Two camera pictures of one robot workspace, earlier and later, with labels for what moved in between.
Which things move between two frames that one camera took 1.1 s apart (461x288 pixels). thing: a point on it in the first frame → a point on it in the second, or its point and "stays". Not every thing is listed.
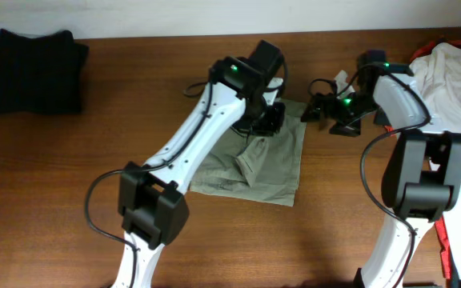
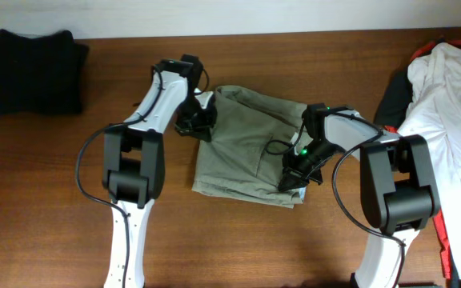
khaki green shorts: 263,168 stays
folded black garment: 28,74 stays
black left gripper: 271,118 → 203,129
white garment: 447,82 stays
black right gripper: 346,127 → 293,176
